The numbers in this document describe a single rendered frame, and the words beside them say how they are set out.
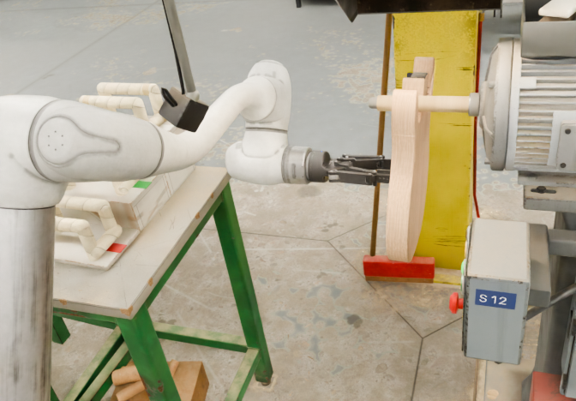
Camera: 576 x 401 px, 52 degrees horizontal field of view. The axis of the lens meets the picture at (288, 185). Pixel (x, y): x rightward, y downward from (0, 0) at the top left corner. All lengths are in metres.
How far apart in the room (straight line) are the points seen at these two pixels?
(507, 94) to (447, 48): 1.04
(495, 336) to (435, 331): 1.34
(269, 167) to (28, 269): 0.58
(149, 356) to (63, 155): 0.71
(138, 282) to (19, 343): 0.39
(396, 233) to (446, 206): 1.25
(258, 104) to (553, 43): 0.61
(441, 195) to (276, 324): 0.85
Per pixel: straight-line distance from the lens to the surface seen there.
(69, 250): 1.56
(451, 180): 2.36
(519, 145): 1.12
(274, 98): 1.34
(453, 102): 1.20
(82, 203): 1.52
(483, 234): 1.08
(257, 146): 1.37
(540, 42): 1.09
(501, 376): 1.93
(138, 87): 1.66
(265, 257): 2.83
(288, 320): 2.50
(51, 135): 0.89
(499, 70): 1.11
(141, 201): 1.54
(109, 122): 0.90
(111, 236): 1.50
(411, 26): 2.10
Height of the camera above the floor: 1.79
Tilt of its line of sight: 33 degrees down
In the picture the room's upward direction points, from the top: 9 degrees counter-clockwise
